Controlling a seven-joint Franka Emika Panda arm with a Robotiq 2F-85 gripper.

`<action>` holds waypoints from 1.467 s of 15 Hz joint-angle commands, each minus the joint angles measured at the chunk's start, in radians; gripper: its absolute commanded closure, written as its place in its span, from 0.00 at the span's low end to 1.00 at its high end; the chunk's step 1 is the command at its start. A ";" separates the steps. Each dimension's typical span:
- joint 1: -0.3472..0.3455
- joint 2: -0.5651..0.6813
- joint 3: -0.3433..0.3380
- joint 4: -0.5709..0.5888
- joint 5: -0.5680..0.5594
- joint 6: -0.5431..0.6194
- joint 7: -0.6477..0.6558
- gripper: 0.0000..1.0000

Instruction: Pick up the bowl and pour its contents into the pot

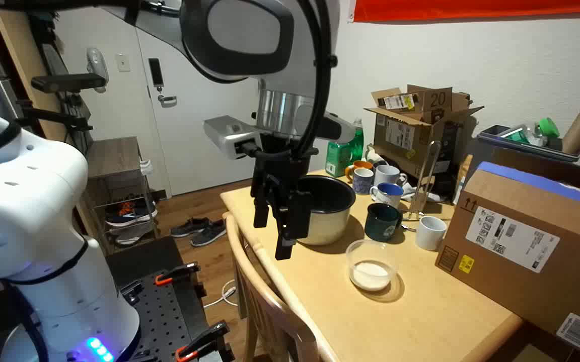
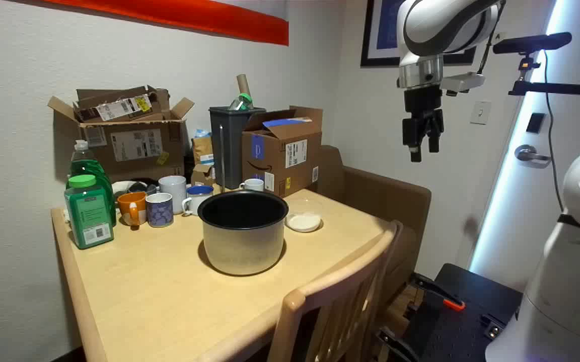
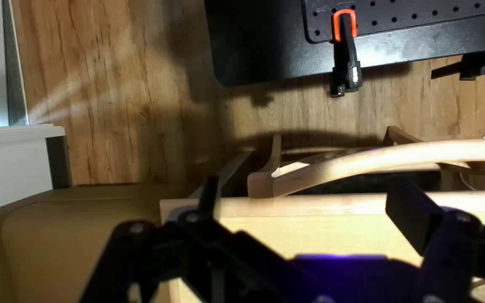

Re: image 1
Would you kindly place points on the metal cooking pot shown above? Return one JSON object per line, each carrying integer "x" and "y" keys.
{"x": 330, "y": 202}

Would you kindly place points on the small white cup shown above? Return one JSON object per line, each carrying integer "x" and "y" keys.
{"x": 429, "y": 231}

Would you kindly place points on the red wall banner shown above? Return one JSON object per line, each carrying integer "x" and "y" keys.
{"x": 445, "y": 11}

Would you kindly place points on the wooden chair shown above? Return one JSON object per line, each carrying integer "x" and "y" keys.
{"x": 271, "y": 325}

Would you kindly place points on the green rectangular container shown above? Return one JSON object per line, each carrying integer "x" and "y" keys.
{"x": 337, "y": 157}

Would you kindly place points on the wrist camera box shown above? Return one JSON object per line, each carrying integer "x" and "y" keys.
{"x": 235, "y": 137}

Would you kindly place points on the wooden shoe shelf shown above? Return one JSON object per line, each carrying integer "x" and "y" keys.
{"x": 117, "y": 197}

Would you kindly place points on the wall light switch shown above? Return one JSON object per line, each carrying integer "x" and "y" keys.
{"x": 121, "y": 63}

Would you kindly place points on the dark grey trash bin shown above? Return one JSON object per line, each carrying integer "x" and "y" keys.
{"x": 489, "y": 148}

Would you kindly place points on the tall white mug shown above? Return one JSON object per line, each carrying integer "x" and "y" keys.
{"x": 389, "y": 173}

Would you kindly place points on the orange handled clamp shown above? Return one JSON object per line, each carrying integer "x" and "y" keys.
{"x": 169, "y": 276}

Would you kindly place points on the blue patterned mug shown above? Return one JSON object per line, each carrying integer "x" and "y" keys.
{"x": 364, "y": 179}

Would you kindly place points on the orange mug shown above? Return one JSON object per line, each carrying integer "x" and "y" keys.
{"x": 358, "y": 165}

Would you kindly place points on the large cardboard box with labels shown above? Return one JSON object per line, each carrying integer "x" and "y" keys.
{"x": 516, "y": 239}

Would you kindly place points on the dark shoes on floor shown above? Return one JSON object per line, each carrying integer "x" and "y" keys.
{"x": 201, "y": 231}

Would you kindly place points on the dark green mug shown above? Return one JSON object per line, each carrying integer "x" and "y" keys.
{"x": 381, "y": 222}

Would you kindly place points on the green plastic bottle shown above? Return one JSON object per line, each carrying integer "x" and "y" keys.
{"x": 358, "y": 143}

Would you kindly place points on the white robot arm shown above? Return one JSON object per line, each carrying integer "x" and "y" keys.
{"x": 74, "y": 309}

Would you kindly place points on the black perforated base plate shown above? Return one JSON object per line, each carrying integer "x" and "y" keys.
{"x": 171, "y": 320}

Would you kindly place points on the white door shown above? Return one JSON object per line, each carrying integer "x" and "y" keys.
{"x": 181, "y": 104}

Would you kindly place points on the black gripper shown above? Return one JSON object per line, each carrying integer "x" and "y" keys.
{"x": 280, "y": 163}

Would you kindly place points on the clear glass bowl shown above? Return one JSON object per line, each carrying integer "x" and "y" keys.
{"x": 370, "y": 267}

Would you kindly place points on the white mug blue rim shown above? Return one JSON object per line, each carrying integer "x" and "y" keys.
{"x": 387, "y": 194}

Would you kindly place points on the open cardboard box stack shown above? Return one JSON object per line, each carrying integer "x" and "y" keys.
{"x": 408, "y": 121}

